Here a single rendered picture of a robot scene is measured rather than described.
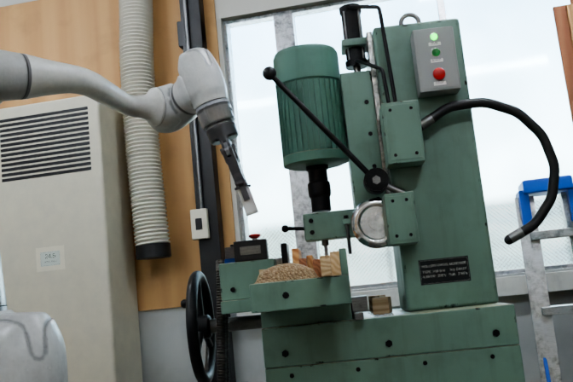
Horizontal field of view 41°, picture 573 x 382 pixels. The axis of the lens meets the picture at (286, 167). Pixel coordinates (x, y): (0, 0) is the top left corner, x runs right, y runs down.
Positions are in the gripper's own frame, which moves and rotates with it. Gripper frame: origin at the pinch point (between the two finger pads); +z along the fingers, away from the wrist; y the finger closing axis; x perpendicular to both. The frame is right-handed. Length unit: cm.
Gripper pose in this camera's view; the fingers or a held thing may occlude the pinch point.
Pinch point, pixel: (247, 200)
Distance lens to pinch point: 191.3
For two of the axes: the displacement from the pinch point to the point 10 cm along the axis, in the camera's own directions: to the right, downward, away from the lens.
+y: 0.6, 1.5, 9.9
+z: 3.6, 9.2, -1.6
